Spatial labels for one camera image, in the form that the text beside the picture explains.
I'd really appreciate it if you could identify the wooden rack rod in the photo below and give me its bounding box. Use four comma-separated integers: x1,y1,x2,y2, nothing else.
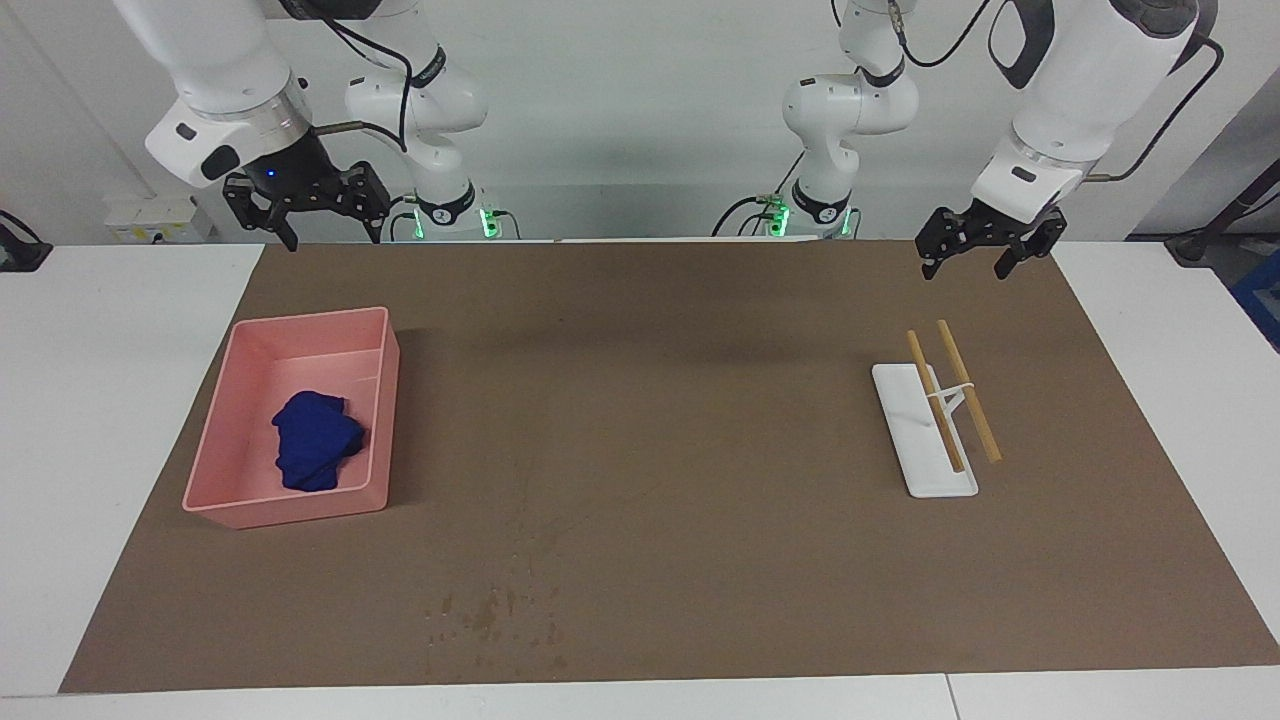
906,330,967,474
936,319,1003,464

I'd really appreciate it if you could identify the brown paper mat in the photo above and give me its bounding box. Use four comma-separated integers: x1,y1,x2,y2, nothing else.
58,238,1280,694

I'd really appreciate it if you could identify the black base cable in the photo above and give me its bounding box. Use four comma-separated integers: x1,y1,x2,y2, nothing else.
712,150,807,239

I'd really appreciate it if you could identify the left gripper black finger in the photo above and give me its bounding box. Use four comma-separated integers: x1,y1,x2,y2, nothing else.
915,206,979,282
993,212,1069,282

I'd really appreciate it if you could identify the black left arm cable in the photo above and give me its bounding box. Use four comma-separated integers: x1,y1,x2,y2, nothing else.
1085,33,1227,184

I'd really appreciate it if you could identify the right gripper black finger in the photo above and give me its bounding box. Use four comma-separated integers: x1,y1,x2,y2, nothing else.
340,160,392,245
221,174,301,252

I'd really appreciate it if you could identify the black clamp mount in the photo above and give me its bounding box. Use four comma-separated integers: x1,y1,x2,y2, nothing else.
0,210,53,273

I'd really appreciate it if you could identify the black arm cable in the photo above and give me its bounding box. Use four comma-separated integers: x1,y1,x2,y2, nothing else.
280,0,417,157
1085,33,1227,184

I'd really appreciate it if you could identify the pink plastic bin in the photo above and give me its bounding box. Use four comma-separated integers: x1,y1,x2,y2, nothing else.
182,306,401,530

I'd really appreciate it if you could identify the white power strip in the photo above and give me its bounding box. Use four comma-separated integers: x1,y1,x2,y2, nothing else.
104,195,216,244

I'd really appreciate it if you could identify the white rack with wooden rods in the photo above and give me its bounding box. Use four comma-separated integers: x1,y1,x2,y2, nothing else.
871,362,980,499

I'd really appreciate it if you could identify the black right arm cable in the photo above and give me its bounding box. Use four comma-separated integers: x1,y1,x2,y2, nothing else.
280,0,417,157

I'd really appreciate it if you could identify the blue towel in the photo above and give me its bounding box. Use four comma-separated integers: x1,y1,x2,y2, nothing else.
272,390,369,493

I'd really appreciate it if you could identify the black stand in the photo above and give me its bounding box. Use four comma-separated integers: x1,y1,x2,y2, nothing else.
1165,160,1280,266

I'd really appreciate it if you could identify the blue box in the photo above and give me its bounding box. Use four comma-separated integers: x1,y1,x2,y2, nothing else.
1230,250,1280,353

